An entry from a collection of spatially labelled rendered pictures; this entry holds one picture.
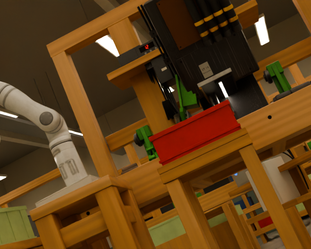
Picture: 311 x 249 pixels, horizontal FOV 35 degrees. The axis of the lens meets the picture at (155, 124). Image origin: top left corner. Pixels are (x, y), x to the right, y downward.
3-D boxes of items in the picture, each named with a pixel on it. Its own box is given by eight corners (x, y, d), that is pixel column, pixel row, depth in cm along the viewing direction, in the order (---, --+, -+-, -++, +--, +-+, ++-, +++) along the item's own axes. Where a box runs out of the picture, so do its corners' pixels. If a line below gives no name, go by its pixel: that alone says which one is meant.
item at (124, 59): (144, 55, 274) (139, 44, 275) (120, 66, 276) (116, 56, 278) (147, 58, 280) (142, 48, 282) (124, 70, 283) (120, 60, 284)
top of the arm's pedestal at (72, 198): (112, 185, 171) (108, 174, 172) (32, 222, 174) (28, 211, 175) (133, 189, 202) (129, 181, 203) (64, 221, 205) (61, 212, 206)
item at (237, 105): (275, 117, 237) (245, 58, 245) (218, 144, 242) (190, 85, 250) (276, 123, 255) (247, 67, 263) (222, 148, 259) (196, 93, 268)
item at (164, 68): (188, 69, 262) (177, 46, 266) (160, 84, 265) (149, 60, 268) (192, 75, 274) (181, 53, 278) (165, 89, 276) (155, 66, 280)
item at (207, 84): (233, 73, 211) (230, 67, 212) (199, 90, 213) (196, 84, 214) (240, 93, 248) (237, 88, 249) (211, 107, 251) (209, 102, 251)
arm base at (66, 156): (84, 179, 185) (66, 139, 189) (63, 190, 186) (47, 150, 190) (93, 180, 193) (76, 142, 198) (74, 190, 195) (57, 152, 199)
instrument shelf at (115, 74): (257, 4, 257) (254, -2, 258) (108, 80, 271) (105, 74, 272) (259, 21, 281) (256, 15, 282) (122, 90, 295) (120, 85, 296)
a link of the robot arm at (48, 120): (-6, 101, 195) (4, 107, 204) (49, 134, 189) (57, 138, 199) (7, 82, 196) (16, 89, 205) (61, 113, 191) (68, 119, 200)
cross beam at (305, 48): (318, 50, 267) (310, 35, 269) (110, 151, 286) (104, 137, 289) (317, 52, 272) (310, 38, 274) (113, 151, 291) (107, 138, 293)
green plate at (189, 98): (198, 113, 229) (191, 70, 233) (181, 117, 231) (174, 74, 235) (202, 117, 240) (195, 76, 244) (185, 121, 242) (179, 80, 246)
